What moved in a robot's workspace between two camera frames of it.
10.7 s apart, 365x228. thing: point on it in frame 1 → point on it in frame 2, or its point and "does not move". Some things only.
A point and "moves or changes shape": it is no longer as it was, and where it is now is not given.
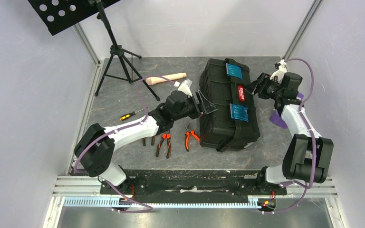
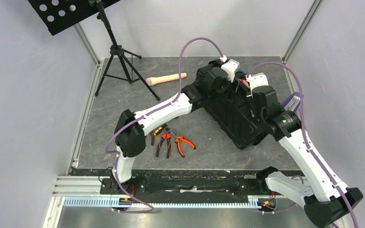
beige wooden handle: [153, 80] does not move
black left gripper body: [190, 109] → [225, 86]
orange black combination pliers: [166, 136] does not move
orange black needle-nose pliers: [152, 141] does not move
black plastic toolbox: [235, 124] moves or changes shape
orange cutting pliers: [187, 135] → [177, 141]
